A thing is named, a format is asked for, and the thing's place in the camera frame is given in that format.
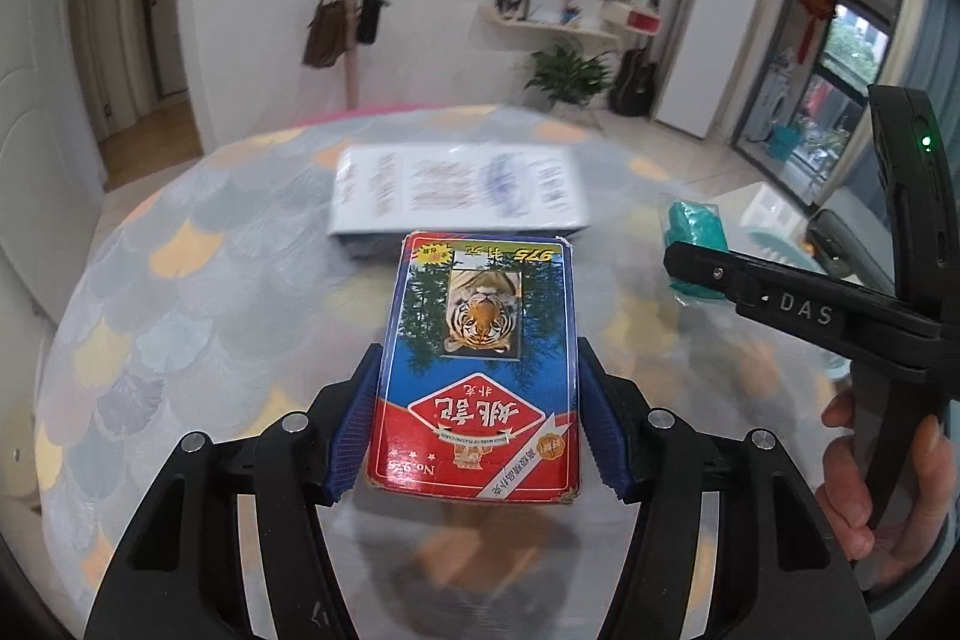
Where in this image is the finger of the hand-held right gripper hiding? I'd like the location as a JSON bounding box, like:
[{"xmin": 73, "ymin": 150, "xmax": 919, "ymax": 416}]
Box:
[{"xmin": 664, "ymin": 241, "xmax": 901, "ymax": 313}]

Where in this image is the light blue plastic basket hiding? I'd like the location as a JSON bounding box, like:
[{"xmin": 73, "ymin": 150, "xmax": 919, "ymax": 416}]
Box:
[{"xmin": 739, "ymin": 220, "xmax": 822, "ymax": 281}]

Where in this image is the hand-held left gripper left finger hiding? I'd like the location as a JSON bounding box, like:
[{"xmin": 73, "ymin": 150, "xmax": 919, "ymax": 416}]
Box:
[{"xmin": 82, "ymin": 344, "xmax": 387, "ymax": 640}]

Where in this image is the red white wall box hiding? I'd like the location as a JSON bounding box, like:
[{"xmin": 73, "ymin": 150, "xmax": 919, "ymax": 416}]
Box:
[{"xmin": 604, "ymin": 0, "xmax": 665, "ymax": 34}]

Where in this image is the white coffee table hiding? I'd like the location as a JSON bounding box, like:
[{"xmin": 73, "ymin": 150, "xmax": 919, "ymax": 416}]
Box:
[{"xmin": 739, "ymin": 181, "xmax": 815, "ymax": 236}]

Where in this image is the red knot ornament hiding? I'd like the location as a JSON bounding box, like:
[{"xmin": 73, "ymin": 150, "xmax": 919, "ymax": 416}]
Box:
[{"xmin": 796, "ymin": 0, "xmax": 833, "ymax": 64}]

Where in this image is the blue curtain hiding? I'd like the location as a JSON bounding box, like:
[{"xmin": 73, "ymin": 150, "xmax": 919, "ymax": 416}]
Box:
[{"xmin": 911, "ymin": 0, "xmax": 960, "ymax": 116}]

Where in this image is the low white wall shelf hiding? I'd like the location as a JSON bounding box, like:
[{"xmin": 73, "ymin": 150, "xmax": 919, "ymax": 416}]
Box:
[{"xmin": 480, "ymin": 6, "xmax": 620, "ymax": 41}]

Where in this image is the teal bucket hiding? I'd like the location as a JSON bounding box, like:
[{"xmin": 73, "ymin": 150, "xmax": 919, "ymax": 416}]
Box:
[{"xmin": 771, "ymin": 124, "xmax": 803, "ymax": 163}]

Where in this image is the tiger playing card box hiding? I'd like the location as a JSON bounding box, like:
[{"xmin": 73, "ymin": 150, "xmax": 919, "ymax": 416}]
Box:
[{"xmin": 365, "ymin": 229, "xmax": 584, "ymax": 506}]

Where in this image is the black bowl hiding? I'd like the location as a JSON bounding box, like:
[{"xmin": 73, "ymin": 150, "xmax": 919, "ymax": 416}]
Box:
[{"xmin": 808, "ymin": 209, "xmax": 871, "ymax": 277}]

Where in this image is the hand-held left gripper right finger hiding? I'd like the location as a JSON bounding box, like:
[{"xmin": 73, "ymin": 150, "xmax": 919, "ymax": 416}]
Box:
[{"xmin": 576, "ymin": 344, "xmax": 856, "ymax": 640}]

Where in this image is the black guitar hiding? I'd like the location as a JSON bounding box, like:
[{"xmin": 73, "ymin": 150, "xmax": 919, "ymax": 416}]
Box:
[{"xmin": 609, "ymin": 0, "xmax": 661, "ymax": 116}]

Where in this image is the potted green plant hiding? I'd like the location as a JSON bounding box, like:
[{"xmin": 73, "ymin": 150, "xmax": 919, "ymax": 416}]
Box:
[{"xmin": 523, "ymin": 44, "xmax": 612, "ymax": 110}]

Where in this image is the white printed box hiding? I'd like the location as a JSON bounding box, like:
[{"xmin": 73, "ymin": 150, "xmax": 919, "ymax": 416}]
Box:
[{"xmin": 328, "ymin": 141, "xmax": 591, "ymax": 259}]

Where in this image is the black hanging bag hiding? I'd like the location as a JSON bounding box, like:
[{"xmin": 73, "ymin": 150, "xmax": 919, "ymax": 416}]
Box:
[{"xmin": 355, "ymin": 0, "xmax": 387, "ymax": 45}]

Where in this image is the white door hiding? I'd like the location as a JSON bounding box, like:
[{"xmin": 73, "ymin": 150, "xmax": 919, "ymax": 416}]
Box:
[{"xmin": 0, "ymin": 0, "xmax": 106, "ymax": 341}]

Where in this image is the person's right hand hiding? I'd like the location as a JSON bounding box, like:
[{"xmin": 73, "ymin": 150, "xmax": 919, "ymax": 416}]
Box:
[{"xmin": 817, "ymin": 385, "xmax": 960, "ymax": 592}]

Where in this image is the white washing machine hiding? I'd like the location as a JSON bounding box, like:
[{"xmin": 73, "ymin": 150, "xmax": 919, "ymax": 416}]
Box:
[{"xmin": 746, "ymin": 66, "xmax": 794, "ymax": 144}]

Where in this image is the teal packet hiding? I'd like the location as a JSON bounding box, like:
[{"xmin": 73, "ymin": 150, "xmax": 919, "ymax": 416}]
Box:
[{"xmin": 656, "ymin": 199, "xmax": 730, "ymax": 307}]

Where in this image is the brown hanging bag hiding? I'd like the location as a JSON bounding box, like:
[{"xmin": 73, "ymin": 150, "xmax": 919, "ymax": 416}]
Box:
[{"xmin": 302, "ymin": 0, "xmax": 350, "ymax": 69}]

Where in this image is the glass balcony door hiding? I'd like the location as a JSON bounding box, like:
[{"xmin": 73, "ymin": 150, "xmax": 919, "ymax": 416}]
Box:
[{"xmin": 731, "ymin": 0, "xmax": 905, "ymax": 214}]

